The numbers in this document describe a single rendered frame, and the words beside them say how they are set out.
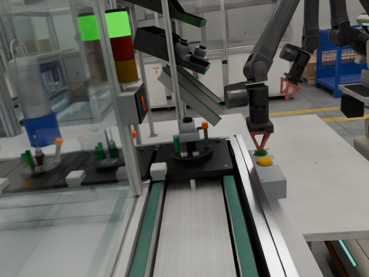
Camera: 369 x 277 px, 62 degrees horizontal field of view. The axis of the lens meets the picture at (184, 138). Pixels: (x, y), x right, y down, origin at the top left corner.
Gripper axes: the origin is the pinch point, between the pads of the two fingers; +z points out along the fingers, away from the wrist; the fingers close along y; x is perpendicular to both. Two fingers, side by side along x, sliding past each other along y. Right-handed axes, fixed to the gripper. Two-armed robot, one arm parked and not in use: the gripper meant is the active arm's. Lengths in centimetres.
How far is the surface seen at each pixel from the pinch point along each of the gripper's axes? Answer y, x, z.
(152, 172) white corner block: 11.1, -32.6, -0.4
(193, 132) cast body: 1.1, -20.3, -7.7
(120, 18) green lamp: 20, -32, -42
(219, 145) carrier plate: -6.4, -12.3, 0.7
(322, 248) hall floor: -62, 47, 98
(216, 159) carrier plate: 4.1, -13.9, 0.7
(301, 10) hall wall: -845, 275, -25
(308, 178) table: 1.4, 15.0, 11.6
